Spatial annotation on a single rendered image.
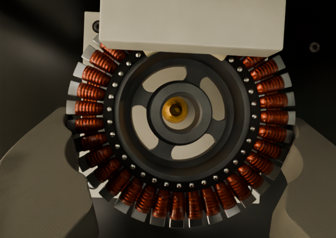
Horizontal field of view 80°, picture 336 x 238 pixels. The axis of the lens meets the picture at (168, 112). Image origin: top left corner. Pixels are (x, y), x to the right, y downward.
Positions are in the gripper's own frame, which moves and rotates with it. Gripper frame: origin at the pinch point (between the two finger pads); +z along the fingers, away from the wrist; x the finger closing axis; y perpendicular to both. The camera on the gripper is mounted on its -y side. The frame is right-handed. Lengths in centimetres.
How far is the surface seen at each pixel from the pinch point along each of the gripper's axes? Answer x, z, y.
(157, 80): -1.5, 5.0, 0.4
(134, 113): -3.3, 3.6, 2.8
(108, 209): -5.4, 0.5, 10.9
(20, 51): -13.4, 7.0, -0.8
